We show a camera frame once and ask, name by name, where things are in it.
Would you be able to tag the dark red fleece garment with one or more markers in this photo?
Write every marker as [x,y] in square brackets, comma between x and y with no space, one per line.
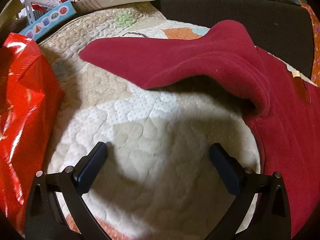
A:
[200,60]

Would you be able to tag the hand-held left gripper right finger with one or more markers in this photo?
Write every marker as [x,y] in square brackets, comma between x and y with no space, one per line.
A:
[225,166]

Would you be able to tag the quilted heart-print mat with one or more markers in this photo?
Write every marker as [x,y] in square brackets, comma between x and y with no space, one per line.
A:
[150,135]

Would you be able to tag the blue box with shape pictures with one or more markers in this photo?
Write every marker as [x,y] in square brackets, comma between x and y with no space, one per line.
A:
[50,17]

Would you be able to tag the grey perforated metal bar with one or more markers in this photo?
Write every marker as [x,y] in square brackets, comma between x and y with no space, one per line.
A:
[26,7]

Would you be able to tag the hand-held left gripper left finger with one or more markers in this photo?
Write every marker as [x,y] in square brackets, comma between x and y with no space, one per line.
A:
[91,166]

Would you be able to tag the glossy red bag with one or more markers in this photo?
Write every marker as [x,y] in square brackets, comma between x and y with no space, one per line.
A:
[22,105]

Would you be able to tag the orange floral blanket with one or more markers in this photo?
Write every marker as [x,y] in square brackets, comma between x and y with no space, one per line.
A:
[315,42]

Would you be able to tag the black folded cloth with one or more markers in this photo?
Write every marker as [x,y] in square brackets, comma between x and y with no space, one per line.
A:
[250,12]

